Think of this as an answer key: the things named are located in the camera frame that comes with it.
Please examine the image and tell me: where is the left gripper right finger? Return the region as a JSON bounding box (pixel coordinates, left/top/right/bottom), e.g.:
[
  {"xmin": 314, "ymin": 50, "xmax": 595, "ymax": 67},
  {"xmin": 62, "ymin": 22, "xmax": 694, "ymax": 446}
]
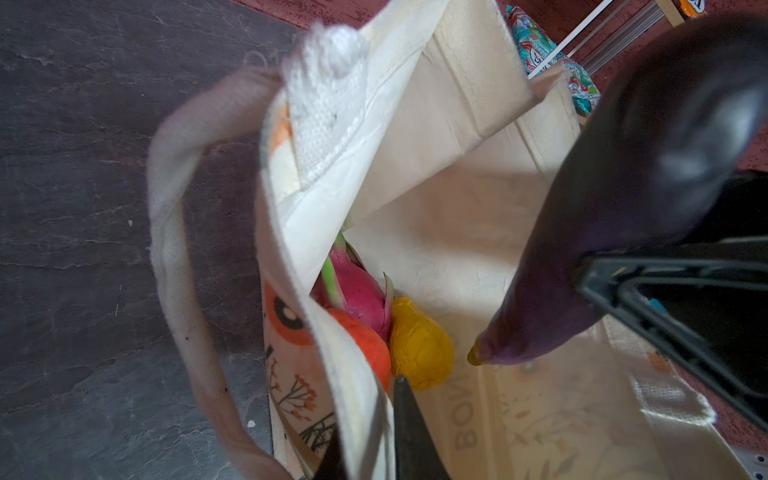
[{"xmin": 393, "ymin": 376, "xmax": 450, "ymax": 480}]

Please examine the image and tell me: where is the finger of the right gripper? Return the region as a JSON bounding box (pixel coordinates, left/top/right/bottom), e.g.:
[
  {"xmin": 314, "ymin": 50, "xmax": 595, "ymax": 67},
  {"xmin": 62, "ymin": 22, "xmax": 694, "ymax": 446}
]
[{"xmin": 575, "ymin": 237, "xmax": 767, "ymax": 428}]

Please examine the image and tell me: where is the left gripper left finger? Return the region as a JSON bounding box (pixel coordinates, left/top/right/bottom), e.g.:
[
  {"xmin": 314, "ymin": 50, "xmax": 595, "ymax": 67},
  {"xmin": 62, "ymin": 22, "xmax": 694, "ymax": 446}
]
[{"xmin": 313, "ymin": 428, "xmax": 347, "ymax": 480}]

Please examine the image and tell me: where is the yellow lemon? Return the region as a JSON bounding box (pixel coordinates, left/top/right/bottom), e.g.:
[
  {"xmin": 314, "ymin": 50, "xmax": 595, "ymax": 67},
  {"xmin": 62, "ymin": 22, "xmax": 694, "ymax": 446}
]
[{"xmin": 389, "ymin": 296, "xmax": 454, "ymax": 391}]

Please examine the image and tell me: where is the red tomato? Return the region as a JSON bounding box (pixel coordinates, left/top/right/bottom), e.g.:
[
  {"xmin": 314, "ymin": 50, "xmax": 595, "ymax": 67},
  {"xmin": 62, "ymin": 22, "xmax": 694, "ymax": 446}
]
[{"xmin": 326, "ymin": 308, "xmax": 391, "ymax": 391}]

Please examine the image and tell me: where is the purple eggplant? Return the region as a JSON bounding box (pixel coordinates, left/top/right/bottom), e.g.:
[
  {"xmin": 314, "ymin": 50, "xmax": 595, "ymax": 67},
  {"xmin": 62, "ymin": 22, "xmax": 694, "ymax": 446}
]
[{"xmin": 467, "ymin": 12, "xmax": 767, "ymax": 366}]

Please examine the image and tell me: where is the pink dragon fruit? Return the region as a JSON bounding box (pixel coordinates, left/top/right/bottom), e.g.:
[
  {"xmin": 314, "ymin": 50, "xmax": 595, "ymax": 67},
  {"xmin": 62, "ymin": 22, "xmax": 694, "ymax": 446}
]
[{"xmin": 311, "ymin": 232, "xmax": 394, "ymax": 342}]

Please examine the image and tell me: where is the orange Fox's candy bag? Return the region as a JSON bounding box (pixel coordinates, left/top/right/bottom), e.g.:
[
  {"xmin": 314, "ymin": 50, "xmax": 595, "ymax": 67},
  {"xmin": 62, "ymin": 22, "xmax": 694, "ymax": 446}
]
[{"xmin": 676, "ymin": 0, "xmax": 707, "ymax": 19}]

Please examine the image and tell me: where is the cream canvas tote bag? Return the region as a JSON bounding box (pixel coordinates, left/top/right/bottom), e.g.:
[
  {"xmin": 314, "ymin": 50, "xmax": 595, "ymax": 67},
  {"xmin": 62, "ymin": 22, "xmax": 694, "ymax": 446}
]
[{"xmin": 147, "ymin": 1, "xmax": 747, "ymax": 479}]

